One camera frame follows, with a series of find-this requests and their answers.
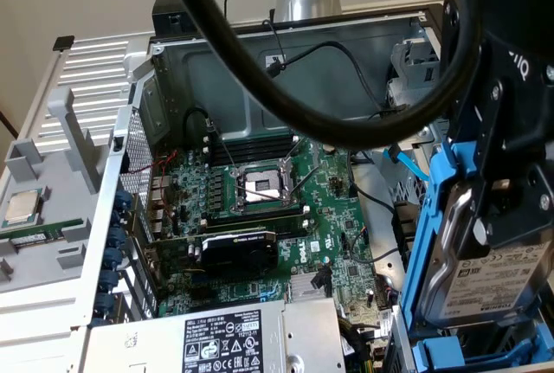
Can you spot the silver CPU chip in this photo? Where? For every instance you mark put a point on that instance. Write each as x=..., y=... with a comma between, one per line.
x=21, y=210

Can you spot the hard disk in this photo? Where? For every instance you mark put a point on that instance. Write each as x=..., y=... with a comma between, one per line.
x=497, y=282

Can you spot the green Dell motherboard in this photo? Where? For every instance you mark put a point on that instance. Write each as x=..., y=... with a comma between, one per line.
x=320, y=200

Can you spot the black box bracket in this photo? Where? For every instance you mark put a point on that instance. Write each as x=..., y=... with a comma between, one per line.
x=166, y=22

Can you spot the grey parts rack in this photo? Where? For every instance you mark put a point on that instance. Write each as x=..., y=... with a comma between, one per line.
x=65, y=226

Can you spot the black graphics card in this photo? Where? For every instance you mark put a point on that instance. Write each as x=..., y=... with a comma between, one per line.
x=238, y=254

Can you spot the CPU socket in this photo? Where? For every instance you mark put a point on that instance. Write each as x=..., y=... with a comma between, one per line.
x=259, y=187

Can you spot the metal locking lever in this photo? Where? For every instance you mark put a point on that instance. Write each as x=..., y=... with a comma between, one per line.
x=294, y=151
x=223, y=145

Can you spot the open grey PC case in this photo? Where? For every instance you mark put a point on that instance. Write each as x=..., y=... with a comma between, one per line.
x=216, y=87

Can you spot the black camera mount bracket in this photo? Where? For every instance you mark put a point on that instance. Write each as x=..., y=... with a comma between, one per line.
x=451, y=44

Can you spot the black RAM slot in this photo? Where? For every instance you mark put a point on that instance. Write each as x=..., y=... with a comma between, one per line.
x=251, y=154
x=251, y=144
x=259, y=213
x=290, y=230

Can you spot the silver power supply unit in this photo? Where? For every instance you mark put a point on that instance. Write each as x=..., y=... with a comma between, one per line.
x=164, y=347

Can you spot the metal socket cover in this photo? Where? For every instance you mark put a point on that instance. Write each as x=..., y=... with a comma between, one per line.
x=286, y=174

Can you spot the grey metal drive cage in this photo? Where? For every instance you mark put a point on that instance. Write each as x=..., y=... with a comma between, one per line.
x=411, y=70

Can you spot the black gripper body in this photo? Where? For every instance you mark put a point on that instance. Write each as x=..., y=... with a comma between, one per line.
x=523, y=22

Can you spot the silver chipset heatsink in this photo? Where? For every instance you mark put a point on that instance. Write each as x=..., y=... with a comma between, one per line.
x=300, y=286

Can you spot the blue disk carrier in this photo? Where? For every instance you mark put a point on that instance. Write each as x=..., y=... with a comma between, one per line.
x=437, y=353

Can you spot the green RAM stick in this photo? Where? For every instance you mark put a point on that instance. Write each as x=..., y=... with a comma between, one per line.
x=56, y=230

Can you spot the blue expansion card retainer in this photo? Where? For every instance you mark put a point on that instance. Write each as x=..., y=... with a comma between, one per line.
x=114, y=256

